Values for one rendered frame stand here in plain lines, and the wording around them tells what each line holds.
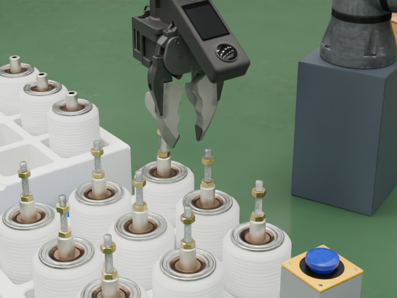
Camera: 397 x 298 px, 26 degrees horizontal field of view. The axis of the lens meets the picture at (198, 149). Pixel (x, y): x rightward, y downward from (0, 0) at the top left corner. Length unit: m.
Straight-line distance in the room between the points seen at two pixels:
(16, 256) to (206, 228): 0.28
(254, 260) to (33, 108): 0.67
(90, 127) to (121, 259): 0.44
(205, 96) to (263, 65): 1.49
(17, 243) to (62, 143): 0.40
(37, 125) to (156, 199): 0.43
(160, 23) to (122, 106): 1.25
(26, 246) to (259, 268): 0.33
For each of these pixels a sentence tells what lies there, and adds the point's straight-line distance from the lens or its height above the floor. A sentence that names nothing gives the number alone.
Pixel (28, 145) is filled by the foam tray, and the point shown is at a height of 0.17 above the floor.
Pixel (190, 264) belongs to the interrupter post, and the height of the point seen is 0.26.
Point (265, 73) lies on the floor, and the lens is 2.46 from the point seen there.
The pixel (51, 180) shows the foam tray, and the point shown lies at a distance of 1.56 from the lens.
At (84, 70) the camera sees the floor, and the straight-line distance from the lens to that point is 2.50.
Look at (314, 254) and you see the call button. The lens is 1.04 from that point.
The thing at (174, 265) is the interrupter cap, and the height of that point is 0.25.
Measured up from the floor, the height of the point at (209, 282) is 0.25.
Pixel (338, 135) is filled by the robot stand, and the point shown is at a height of 0.16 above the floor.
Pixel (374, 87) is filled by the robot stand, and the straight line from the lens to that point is 1.66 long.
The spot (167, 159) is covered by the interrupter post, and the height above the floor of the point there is 0.28.
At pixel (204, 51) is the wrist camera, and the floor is 0.58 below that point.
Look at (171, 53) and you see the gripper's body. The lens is 0.98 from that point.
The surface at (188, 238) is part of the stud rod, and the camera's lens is 1.12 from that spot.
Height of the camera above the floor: 0.90
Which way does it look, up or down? 26 degrees down
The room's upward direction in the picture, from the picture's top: straight up
